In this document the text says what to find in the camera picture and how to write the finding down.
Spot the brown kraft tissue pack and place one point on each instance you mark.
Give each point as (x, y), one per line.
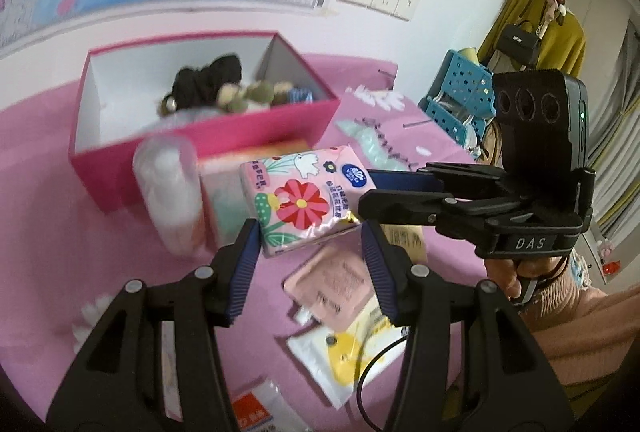
(405, 242)

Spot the beige teddy bear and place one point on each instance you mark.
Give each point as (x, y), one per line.
(230, 95)

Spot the white wall switch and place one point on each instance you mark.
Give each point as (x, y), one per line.
(408, 3)

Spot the black hairpin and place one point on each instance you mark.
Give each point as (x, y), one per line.
(416, 124)
(386, 73)

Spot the floral pink tissue pack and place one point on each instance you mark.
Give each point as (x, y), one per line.
(300, 197)

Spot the white lotion pump bottle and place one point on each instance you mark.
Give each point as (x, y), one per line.
(170, 192)

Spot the mustard yellow garment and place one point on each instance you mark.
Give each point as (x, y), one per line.
(565, 41)

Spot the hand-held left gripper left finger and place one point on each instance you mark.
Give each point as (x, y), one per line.
(245, 262)

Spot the white yellow packet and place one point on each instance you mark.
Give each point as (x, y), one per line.
(340, 357)

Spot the orange white green packet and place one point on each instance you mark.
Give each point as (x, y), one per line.
(255, 417)

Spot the blue gingham scrunchie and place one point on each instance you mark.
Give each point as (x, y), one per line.
(301, 94)

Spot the pink packet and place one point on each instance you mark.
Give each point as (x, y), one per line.
(330, 287)

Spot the light curtain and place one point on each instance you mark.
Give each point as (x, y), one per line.
(617, 136)

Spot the pink cardboard box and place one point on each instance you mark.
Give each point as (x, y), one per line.
(125, 171)

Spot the black scrunchie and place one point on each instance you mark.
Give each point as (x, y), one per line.
(210, 76)

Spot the person's right hand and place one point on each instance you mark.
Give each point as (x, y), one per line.
(500, 274)

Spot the pastel tissue box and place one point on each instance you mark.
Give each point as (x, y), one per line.
(225, 197)

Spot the blue perforated plastic rack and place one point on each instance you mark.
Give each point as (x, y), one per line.
(460, 76)

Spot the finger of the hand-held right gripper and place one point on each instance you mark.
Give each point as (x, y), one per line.
(410, 207)
(400, 181)

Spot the black handbag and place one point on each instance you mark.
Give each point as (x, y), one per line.
(520, 42)

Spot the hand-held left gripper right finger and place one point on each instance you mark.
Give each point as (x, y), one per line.
(377, 267)

